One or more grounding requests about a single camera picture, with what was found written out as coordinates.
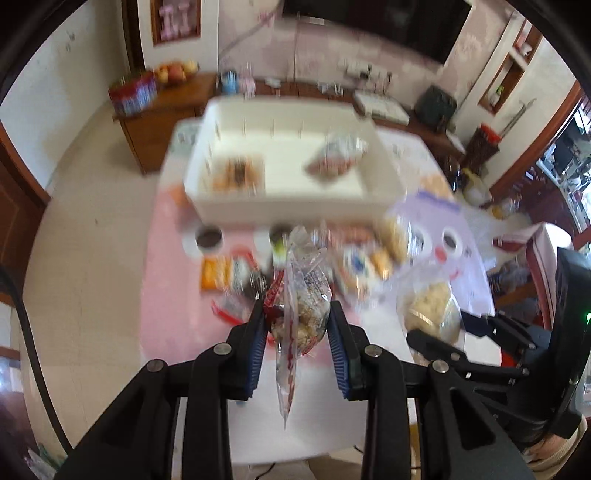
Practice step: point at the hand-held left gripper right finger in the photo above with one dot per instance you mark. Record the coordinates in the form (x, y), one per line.
(339, 360)

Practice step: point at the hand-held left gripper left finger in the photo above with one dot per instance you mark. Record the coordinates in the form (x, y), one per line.
(255, 355)

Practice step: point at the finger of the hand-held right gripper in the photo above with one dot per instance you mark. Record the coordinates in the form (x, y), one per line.
(438, 350)
(489, 325)

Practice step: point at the clear yellow pastry packet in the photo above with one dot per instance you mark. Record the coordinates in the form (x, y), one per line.
(392, 237)
(427, 300)

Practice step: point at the clear red-edged rice cracker packet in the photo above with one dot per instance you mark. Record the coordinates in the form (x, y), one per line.
(300, 318)

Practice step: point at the orange white oat bar packet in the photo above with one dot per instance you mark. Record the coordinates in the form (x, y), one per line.
(214, 273)

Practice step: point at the white storage box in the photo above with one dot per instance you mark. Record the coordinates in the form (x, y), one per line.
(286, 173)

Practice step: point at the person's right forearm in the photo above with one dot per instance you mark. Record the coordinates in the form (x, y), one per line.
(561, 450)

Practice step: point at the red white cloth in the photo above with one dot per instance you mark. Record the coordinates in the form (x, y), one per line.
(538, 258)

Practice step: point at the pink bunny print tablecloth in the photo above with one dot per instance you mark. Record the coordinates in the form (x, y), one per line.
(184, 323)

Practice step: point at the blue white snack packet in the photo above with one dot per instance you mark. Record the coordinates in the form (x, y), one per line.
(360, 267)

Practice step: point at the wooden display cabinet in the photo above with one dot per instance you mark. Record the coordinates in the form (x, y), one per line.
(568, 175)

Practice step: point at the red black bin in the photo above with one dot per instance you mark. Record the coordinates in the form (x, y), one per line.
(482, 147)

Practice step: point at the brown pastry packet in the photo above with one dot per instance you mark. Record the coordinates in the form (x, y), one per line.
(238, 174)

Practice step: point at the red white snack packet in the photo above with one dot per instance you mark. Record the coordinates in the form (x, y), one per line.
(332, 157)

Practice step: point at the black bag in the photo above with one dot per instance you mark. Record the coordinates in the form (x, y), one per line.
(436, 106)

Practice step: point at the white tray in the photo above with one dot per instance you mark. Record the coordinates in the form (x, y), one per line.
(381, 107)

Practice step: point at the wooden door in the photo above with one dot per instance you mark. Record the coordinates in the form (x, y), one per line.
(18, 217)

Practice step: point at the blue cup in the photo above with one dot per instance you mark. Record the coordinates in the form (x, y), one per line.
(229, 81)

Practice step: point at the red gift box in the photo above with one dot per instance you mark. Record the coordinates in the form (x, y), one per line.
(134, 92)

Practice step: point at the fruit bowl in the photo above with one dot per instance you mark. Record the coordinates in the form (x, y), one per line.
(175, 73)

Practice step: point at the black television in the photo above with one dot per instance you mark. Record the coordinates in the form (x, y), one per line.
(378, 23)

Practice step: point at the wooden wall shelf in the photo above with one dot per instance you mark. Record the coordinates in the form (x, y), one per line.
(503, 78)

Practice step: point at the framed wall picture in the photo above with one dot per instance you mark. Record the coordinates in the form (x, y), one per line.
(178, 21)

